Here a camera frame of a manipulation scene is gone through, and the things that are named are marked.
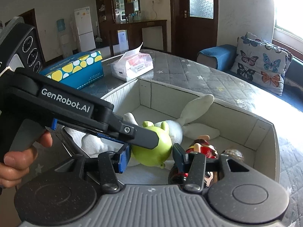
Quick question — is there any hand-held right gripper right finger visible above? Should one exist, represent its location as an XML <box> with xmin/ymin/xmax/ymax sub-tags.
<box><xmin>172</xmin><ymin>144</ymin><xmax>250</xmax><ymax>193</ymax></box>

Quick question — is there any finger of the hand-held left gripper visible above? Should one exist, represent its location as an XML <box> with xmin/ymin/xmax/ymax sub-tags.
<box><xmin>98</xmin><ymin>117</ymin><xmax>159</xmax><ymax>150</ymax></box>

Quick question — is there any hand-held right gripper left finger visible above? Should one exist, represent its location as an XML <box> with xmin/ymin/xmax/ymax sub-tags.
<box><xmin>54</xmin><ymin>144</ymin><xmax>132</xmax><ymax>192</ymax></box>

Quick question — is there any green round pig toy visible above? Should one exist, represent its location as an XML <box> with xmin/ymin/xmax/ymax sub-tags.
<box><xmin>131</xmin><ymin>120</ymin><xmax>173</xmax><ymax>169</ymax></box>

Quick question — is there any black-haired doll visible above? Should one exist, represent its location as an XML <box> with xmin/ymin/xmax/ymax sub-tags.
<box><xmin>168</xmin><ymin>135</ymin><xmax>219</xmax><ymax>187</ymax></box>

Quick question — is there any white plush rabbit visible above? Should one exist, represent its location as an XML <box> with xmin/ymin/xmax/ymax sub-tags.
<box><xmin>64</xmin><ymin>94</ymin><xmax>220</xmax><ymax>169</ymax></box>

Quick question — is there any beige bumpy toy figure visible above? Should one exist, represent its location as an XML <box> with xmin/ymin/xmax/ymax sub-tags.
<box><xmin>219</xmin><ymin>148</ymin><xmax>245</xmax><ymax>164</ymax></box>

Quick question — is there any black cardboard box white inside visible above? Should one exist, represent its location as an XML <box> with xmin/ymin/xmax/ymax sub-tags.
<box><xmin>60</xmin><ymin>78</ymin><xmax>281</xmax><ymax>185</ymax></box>

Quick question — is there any grey star-quilted desktop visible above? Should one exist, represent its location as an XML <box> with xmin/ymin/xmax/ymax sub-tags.
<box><xmin>0</xmin><ymin>50</ymin><xmax>303</xmax><ymax>227</ymax></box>

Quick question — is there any person's left hand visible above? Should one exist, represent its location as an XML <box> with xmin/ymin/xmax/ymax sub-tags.
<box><xmin>0</xmin><ymin>131</ymin><xmax>53</xmax><ymax>190</ymax></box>

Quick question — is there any blue dotted tissue box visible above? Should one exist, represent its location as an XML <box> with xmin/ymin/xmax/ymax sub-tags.
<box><xmin>39</xmin><ymin>50</ymin><xmax>105</xmax><ymax>90</ymax></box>

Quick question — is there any water dispenser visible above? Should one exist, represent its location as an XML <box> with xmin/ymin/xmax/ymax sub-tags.
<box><xmin>56</xmin><ymin>19</ymin><xmax>73</xmax><ymax>58</ymax></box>

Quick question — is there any white tissue pack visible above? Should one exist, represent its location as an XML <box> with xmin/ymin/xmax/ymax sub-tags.
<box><xmin>111</xmin><ymin>41</ymin><xmax>154</xmax><ymax>82</ymax></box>

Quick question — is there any white refrigerator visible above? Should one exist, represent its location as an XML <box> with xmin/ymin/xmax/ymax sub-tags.
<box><xmin>74</xmin><ymin>7</ymin><xmax>96</xmax><ymax>51</ymax></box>

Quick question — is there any dark wooden inner door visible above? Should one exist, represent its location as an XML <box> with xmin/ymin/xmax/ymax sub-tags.
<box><xmin>18</xmin><ymin>8</ymin><xmax>46</xmax><ymax>62</ymax></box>

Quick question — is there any dark wooden cabinet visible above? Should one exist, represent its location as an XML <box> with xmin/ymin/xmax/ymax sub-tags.
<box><xmin>95</xmin><ymin>0</ymin><xmax>168</xmax><ymax>57</ymax></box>

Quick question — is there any blue sofa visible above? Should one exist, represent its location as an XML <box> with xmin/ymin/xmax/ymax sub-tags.
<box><xmin>196</xmin><ymin>44</ymin><xmax>303</xmax><ymax>113</ymax></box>

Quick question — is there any dark wooden door frosted glass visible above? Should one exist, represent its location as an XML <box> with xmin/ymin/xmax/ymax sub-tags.
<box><xmin>169</xmin><ymin>0</ymin><xmax>219</xmax><ymax>62</ymax></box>

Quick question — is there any butterfly print pillow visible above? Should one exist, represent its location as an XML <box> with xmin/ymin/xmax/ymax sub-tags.
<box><xmin>230</xmin><ymin>36</ymin><xmax>293</xmax><ymax>96</ymax></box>
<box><xmin>245</xmin><ymin>31</ymin><xmax>273</xmax><ymax>43</ymax></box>

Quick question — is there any window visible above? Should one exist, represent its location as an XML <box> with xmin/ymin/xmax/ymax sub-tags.
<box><xmin>272</xmin><ymin>0</ymin><xmax>303</xmax><ymax>62</ymax></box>

